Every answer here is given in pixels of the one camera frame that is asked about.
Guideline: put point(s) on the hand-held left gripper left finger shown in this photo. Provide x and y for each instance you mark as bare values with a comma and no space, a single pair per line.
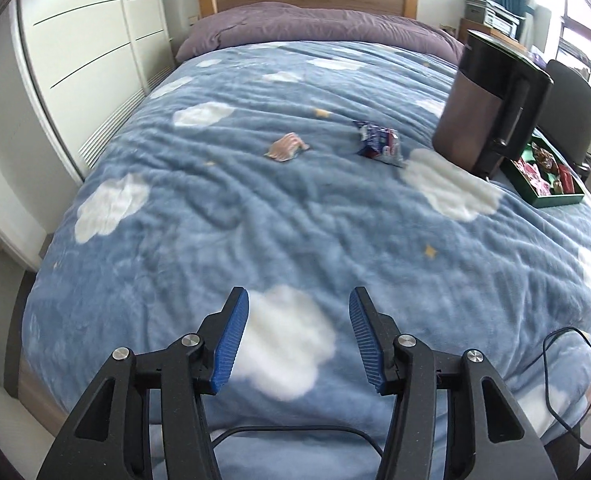
230,340

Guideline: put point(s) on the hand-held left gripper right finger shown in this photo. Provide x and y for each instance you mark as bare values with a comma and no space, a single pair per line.
368,340

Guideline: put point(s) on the blue and white snack packet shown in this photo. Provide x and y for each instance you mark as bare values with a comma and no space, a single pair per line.
380,144

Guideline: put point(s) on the small pink snack packet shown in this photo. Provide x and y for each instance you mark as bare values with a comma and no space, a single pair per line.
288,146

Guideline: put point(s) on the green tray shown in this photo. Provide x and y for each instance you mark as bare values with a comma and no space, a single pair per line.
555,201

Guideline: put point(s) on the pink cartoon figure packet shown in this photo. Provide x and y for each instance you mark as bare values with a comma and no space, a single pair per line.
538,180

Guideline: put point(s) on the long red snack packet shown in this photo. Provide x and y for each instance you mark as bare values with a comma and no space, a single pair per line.
566,178

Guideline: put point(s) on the blue cloud print blanket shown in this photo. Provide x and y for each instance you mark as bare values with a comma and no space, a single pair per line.
275,220

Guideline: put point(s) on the black electric kettle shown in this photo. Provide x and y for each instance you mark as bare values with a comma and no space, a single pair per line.
470,115

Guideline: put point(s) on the brown snack packet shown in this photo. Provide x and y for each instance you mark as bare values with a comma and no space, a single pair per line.
544,154

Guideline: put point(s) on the dark grey chair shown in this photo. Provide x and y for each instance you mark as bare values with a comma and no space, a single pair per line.
578,110

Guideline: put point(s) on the purple pillow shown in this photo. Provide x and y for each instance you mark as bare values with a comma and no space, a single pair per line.
325,30

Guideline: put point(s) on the wooden drawer cabinet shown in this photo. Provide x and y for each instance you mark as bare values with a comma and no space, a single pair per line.
468,30

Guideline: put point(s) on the white wardrobe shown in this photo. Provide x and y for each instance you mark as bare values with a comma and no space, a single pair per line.
85,45

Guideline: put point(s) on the grey printer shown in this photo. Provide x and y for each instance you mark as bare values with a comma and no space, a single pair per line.
493,15

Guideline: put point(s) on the wooden bed frame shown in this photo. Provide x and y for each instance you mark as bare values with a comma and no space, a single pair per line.
30,390

